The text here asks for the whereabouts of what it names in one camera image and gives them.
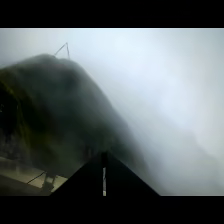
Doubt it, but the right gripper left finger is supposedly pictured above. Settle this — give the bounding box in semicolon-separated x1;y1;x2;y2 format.
49;151;104;197

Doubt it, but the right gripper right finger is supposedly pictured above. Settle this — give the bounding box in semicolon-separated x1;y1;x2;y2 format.
106;150;161;197

